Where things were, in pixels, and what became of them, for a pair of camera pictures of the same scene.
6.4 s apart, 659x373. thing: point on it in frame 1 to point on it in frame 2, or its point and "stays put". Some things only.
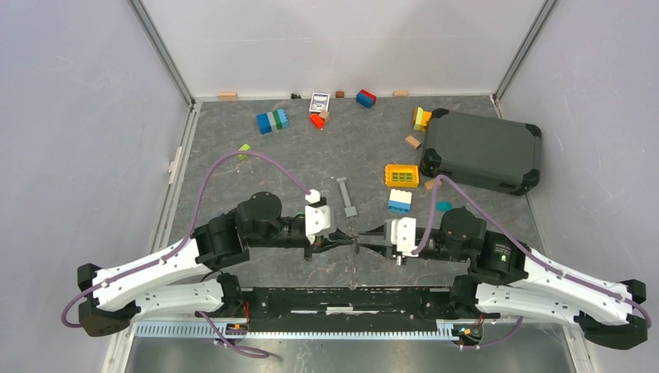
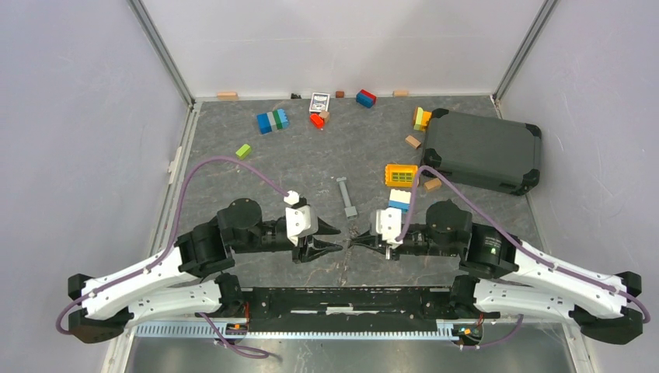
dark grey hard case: x=498 y=154 stays put
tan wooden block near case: x=413 y=141 stays put
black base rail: x=241 y=306 stays put
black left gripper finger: x=339 y=235 to x=325 y=228
